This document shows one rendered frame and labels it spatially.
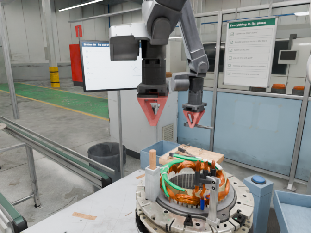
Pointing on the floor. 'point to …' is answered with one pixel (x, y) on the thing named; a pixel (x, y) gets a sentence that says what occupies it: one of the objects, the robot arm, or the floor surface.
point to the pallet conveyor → (31, 141)
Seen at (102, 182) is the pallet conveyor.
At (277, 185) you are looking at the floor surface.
